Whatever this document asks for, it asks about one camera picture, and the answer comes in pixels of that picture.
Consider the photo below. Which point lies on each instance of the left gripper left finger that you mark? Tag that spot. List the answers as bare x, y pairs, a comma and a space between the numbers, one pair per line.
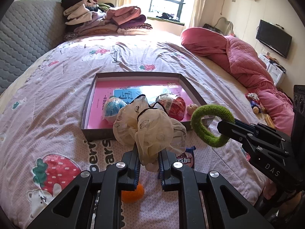
93, 198

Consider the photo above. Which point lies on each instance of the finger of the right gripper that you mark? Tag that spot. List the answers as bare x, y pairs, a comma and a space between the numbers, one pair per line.
249, 142
262, 132

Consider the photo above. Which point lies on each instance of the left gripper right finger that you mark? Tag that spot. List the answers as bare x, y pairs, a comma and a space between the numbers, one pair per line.
206, 200

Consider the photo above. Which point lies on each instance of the orange tangerine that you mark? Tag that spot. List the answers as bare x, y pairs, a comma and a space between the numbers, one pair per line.
129, 197

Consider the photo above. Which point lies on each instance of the brown walnut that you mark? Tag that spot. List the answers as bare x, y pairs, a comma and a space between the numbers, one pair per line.
191, 108

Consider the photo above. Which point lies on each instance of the blue cookie packet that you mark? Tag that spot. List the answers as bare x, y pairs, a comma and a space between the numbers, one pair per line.
187, 157

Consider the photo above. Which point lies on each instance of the red surprise egg toy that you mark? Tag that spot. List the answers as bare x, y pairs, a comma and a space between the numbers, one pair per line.
174, 105

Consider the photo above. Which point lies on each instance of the cream sheer scrunchie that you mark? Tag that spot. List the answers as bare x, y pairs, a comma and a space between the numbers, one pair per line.
150, 129

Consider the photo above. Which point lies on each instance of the blue surprise egg toy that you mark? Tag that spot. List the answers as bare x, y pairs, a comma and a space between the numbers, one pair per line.
111, 109

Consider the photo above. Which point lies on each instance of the person's right hand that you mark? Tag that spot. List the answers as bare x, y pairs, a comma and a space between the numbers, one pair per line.
269, 189

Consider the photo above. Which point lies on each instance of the small colourful doll toy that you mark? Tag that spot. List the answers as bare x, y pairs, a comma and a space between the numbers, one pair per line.
255, 103

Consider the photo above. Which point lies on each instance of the white drawer cabinet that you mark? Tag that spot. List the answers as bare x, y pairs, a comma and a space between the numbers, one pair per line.
276, 70

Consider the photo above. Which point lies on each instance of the pink quilted blanket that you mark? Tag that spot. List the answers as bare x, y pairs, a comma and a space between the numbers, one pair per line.
241, 61

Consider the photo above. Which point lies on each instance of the strawberry print bed sheet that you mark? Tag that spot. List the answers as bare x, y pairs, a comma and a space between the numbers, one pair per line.
42, 145

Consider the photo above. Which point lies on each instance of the shallow grey cardboard box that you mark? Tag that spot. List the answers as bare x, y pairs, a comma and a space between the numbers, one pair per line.
97, 134

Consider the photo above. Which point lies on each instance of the dark clothes on windowsill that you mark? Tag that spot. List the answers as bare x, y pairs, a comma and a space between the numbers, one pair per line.
169, 17

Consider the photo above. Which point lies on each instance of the cream curtain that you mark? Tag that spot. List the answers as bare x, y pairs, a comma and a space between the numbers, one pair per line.
197, 12

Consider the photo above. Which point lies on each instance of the pile of folded clothes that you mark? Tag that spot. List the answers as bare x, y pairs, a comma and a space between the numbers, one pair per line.
88, 18

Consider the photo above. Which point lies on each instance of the grey quilted headboard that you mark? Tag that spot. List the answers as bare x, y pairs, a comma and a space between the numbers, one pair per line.
29, 29

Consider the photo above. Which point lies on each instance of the black wall television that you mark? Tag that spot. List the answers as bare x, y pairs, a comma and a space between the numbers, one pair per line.
274, 37

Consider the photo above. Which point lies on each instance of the heart shaped wire chair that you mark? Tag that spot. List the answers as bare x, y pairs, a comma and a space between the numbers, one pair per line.
224, 27

